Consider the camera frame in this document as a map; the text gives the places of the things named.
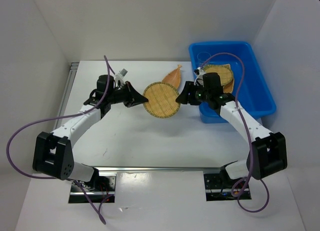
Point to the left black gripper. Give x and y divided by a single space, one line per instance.
138 99

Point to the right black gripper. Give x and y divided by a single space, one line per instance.
184 97

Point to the round bamboo tray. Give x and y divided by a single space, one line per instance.
161 100
224 74

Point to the boat-shaped orange woven basket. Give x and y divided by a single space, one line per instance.
174 77

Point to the rounded square orange woven tray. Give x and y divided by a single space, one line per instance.
229 87

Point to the clear plastic cup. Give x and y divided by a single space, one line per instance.
202 57

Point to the fan-shaped orange woven tray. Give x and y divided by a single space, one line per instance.
209 66

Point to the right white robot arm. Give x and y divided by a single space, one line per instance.
267 150

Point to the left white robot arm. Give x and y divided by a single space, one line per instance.
53 155

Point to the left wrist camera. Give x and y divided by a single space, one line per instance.
121 75

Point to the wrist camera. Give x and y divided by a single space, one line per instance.
121 75
199 73

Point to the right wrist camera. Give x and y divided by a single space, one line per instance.
199 73

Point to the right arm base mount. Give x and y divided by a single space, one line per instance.
215 189

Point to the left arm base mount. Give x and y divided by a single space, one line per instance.
105 189

